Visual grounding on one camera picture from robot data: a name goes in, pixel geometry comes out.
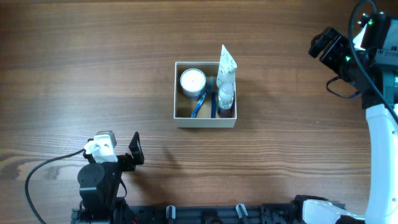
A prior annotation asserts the white lidded blue jar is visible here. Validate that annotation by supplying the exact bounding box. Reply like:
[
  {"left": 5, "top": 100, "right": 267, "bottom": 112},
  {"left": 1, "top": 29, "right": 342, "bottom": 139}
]
[{"left": 180, "top": 68, "right": 206, "bottom": 100}]

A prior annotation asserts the blue disposable razor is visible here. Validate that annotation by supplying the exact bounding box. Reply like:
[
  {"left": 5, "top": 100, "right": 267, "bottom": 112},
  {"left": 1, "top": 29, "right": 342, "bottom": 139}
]
[{"left": 207, "top": 90, "right": 218, "bottom": 118}]

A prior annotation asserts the blue white toothbrush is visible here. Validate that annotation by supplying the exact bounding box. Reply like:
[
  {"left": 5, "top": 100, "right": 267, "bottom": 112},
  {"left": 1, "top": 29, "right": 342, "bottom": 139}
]
[{"left": 190, "top": 76, "right": 215, "bottom": 118}]

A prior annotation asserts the clear bottle dark liquid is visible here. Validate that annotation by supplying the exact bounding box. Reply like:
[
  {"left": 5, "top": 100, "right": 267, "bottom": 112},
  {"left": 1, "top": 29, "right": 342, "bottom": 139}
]
[{"left": 217, "top": 83, "right": 234, "bottom": 118}]

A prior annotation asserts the white cream tube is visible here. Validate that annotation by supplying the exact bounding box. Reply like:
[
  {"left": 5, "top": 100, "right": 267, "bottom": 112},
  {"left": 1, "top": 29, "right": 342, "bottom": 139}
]
[{"left": 216, "top": 45, "right": 238, "bottom": 88}]

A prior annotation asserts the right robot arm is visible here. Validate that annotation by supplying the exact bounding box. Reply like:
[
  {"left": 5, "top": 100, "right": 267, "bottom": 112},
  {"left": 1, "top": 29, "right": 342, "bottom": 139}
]
[{"left": 292, "top": 12, "right": 397, "bottom": 223}]

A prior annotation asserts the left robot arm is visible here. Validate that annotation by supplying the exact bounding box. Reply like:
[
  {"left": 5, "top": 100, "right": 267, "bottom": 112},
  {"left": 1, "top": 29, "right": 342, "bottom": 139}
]
[{"left": 71, "top": 131, "right": 144, "bottom": 223}]

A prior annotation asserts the beige open cardboard box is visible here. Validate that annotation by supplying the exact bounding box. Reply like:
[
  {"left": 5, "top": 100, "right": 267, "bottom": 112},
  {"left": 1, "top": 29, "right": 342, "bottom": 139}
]
[{"left": 174, "top": 62, "right": 238, "bottom": 128}]

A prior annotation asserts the black left camera cable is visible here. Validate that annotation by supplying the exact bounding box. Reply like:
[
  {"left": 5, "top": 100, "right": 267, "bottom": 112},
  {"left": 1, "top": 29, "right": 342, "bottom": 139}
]
[{"left": 24, "top": 148, "right": 86, "bottom": 224}]

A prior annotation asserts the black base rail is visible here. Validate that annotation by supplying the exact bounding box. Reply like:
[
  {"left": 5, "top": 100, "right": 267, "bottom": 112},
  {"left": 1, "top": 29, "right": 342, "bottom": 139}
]
[{"left": 70, "top": 203, "right": 348, "bottom": 224}]

